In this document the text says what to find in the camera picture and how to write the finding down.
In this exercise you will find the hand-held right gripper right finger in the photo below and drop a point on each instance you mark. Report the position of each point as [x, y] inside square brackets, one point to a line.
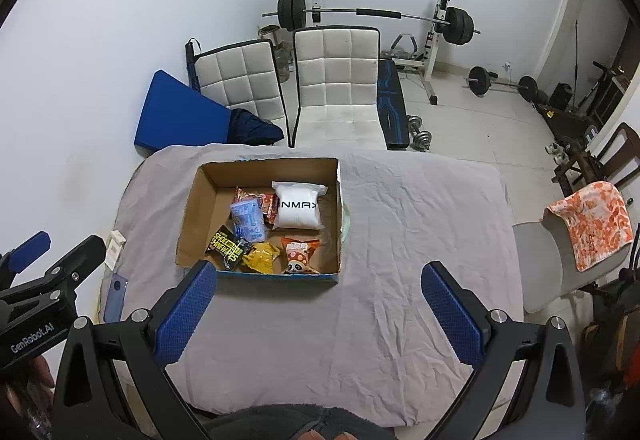
[452, 315]

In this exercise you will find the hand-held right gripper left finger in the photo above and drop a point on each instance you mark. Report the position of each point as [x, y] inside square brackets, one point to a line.
[187, 315]

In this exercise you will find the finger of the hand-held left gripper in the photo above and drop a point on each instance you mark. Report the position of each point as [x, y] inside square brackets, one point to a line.
[30, 247]
[80, 260]

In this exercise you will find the black yellow snack packet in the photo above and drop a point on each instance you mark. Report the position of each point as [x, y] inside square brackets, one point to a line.
[227, 247]

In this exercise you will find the light blue snack packet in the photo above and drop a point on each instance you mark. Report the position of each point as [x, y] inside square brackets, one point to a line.
[247, 220]

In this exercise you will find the orange panda snack packet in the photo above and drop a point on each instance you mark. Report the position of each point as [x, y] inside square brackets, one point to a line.
[298, 255]

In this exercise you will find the red snack packet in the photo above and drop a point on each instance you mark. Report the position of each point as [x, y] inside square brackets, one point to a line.
[250, 195]

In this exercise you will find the cardboard box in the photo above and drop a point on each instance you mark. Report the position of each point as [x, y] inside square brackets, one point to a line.
[322, 245]

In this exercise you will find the white plastic packet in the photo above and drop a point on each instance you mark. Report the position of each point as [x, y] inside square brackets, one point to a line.
[297, 207]

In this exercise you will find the person's left hand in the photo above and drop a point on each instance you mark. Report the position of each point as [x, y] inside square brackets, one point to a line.
[25, 400]

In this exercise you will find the small white box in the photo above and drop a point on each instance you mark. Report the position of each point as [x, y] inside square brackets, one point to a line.
[115, 250]

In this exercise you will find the blue smartphone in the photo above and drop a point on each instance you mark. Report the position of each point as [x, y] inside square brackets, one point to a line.
[116, 297]

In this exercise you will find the grey tablecloth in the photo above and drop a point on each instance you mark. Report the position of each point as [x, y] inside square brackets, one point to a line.
[390, 245]

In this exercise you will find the grey padded chair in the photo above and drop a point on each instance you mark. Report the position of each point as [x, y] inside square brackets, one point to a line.
[540, 260]

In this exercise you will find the pale green plastic bag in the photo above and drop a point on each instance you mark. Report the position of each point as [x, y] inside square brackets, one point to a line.
[347, 225]

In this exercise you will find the black fleece garment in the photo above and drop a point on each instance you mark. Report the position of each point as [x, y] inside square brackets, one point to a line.
[300, 422]

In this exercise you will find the orange floral towel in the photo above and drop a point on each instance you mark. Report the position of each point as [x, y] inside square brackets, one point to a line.
[595, 220]

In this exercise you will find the blue foam mat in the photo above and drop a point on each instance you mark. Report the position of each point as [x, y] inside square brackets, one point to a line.
[175, 114]

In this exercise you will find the chrome dumbbell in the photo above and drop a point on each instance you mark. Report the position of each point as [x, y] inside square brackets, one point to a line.
[415, 123]
[421, 141]

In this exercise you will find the red plastic bag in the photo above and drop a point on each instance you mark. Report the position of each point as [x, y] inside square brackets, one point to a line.
[631, 345]

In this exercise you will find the pair of white shoes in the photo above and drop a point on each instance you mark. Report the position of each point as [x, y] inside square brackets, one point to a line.
[555, 153]

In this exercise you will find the dark blue jacket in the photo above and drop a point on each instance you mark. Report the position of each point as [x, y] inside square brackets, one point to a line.
[255, 129]

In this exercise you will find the black blue weight bench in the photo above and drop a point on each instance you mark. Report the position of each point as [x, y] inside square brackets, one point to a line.
[392, 104]

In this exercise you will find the dark folded umbrella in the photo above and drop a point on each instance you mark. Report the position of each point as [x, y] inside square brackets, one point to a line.
[193, 67]

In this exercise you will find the small barbell with black plates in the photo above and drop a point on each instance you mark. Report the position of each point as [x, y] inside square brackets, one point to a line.
[500, 82]

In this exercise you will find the white quilted chair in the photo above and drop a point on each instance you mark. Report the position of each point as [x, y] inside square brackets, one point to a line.
[335, 74]
[235, 79]

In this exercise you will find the brown wooden chair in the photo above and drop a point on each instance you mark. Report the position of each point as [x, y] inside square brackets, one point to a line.
[625, 144]

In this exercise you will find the black speaker box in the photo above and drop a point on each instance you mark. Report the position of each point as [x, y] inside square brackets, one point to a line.
[561, 95]

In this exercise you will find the white bench press rack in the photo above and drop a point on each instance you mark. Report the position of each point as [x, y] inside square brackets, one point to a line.
[434, 54]

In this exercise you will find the large clear water jug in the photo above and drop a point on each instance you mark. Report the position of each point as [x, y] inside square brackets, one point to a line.
[283, 64]

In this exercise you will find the black scooter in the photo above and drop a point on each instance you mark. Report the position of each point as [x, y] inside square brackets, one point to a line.
[600, 89]

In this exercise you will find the white door frame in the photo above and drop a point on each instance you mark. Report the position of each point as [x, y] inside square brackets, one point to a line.
[562, 19]

